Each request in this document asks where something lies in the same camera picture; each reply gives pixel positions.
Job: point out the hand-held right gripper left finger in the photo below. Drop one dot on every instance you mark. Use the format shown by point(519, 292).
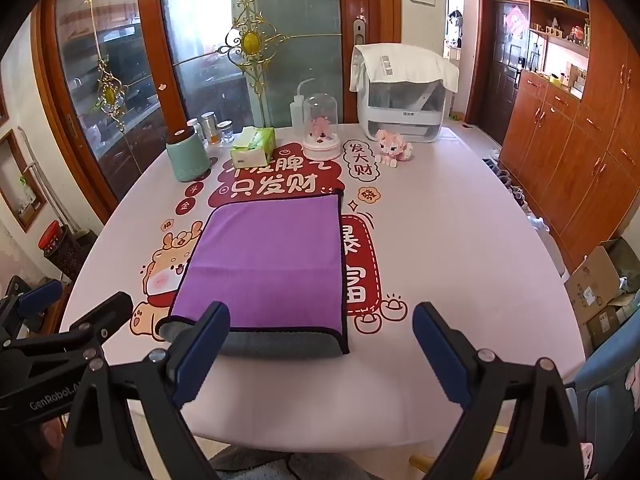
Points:
point(200, 355)

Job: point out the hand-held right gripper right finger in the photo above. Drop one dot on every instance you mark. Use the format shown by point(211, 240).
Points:
point(441, 355)

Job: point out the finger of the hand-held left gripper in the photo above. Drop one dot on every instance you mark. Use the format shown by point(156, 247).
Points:
point(107, 315)
point(42, 294)

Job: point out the grey towel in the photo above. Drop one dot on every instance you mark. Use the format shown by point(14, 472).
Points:
point(285, 345)

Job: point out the purple towel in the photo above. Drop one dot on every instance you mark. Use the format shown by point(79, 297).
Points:
point(270, 260)

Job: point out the dark woven stand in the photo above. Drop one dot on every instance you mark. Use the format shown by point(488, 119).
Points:
point(70, 255)

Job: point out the red lidded jar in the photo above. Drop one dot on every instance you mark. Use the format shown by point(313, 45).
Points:
point(52, 237)

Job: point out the grey floor rug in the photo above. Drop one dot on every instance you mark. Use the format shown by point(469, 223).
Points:
point(280, 467)

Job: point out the small cardboard box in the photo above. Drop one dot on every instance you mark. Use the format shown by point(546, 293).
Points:
point(602, 325)

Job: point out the large cardboard box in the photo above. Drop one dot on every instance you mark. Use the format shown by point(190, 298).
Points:
point(595, 275)

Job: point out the blue chair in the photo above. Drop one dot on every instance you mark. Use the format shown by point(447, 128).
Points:
point(610, 400)

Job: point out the green canister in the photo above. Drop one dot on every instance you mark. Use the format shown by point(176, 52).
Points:
point(187, 157)

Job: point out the row of shoes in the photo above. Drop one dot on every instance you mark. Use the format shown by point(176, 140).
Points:
point(507, 182)

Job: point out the glass jar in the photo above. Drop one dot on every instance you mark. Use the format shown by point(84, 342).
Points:
point(210, 127)
point(194, 132)
point(226, 132)

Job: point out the gold door ornament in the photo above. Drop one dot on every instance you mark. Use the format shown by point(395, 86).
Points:
point(109, 94)
point(250, 40)

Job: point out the green tissue pack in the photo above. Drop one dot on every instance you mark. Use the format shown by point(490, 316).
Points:
point(252, 147)

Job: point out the pink block toy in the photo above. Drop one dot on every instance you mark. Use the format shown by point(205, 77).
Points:
point(392, 146)

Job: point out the white plastic appliance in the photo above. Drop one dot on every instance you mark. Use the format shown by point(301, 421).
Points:
point(400, 112)

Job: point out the clear squeeze bottle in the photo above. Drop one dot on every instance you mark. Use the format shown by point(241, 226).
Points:
point(297, 120)

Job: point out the glass dome with pink flower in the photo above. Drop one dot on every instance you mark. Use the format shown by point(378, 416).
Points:
point(322, 130)

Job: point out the glass sliding door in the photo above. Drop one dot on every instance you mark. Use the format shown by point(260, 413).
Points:
point(300, 35)
point(115, 50)

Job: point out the dark entrance door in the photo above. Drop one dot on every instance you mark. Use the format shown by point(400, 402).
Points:
point(502, 85)

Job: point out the white towel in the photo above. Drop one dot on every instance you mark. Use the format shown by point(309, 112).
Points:
point(400, 62)

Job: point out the red door decoration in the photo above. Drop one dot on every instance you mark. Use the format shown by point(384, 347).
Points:
point(516, 21)

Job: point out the wooden wall frame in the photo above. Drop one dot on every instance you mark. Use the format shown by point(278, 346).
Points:
point(17, 185)

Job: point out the wooden wall cabinet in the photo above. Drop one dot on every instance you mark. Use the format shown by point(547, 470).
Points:
point(575, 135)

